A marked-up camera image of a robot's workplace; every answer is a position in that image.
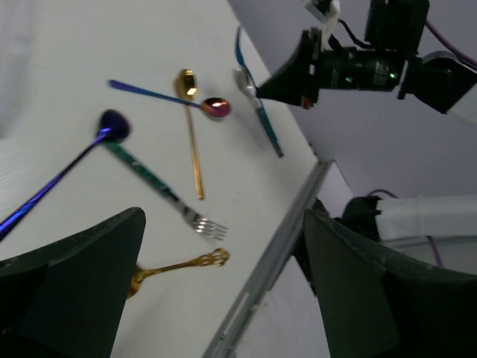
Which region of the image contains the purple blue iridescent spoon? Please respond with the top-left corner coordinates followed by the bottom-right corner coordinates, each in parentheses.
top-left (1, 109), bottom-right (131, 241)

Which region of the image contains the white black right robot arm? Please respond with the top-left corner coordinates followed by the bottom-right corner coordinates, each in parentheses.
top-left (256, 1), bottom-right (476, 123)

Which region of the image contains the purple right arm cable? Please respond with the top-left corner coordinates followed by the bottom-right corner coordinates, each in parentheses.
top-left (424, 18), bottom-right (477, 70)

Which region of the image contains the teal handled silver fork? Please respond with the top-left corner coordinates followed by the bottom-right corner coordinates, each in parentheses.
top-left (104, 142), bottom-right (228, 241)

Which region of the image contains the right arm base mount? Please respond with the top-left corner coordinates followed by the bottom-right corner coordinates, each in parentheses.
top-left (303, 192), bottom-right (476, 300)

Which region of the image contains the ornate gold spoon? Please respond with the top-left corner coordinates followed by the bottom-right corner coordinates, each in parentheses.
top-left (127, 248), bottom-right (230, 298)

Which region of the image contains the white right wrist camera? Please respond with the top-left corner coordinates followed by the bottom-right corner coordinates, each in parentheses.
top-left (302, 0), bottom-right (341, 45)

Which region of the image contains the teal handled silver spoon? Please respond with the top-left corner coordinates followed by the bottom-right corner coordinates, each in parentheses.
top-left (234, 66), bottom-right (284, 158)

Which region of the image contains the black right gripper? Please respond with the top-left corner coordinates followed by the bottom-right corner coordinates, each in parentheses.
top-left (256, 29), bottom-right (405, 108)

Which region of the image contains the aluminium table frame rail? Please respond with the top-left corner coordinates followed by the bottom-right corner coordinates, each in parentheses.
top-left (203, 161), bottom-right (333, 358)

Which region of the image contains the slim gold spoon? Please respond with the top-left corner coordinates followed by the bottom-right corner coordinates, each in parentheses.
top-left (174, 69), bottom-right (205, 200)

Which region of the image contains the rainbow iridescent spoon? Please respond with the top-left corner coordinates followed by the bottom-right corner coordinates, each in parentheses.
top-left (107, 80), bottom-right (232, 119)

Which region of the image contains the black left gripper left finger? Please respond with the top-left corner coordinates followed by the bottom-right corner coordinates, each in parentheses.
top-left (1, 207), bottom-right (146, 357)

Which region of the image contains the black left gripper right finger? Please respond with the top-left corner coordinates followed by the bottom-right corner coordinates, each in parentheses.
top-left (304, 210), bottom-right (476, 357)

